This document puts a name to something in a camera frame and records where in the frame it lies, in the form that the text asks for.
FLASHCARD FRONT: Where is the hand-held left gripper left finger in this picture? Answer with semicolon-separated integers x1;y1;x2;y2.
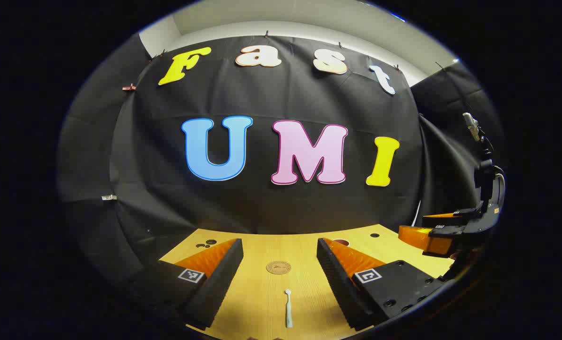
120;238;244;330

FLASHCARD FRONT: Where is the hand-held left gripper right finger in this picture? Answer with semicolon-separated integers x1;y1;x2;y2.
316;238;449;332

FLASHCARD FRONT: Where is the pale green toothbrush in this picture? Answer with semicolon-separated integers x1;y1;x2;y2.
284;289;294;329

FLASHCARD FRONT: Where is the wooden desktop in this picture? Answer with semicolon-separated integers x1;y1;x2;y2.
159;224;456;340

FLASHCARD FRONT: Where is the black backdrop cloth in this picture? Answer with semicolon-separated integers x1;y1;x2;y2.
57;33;503;284

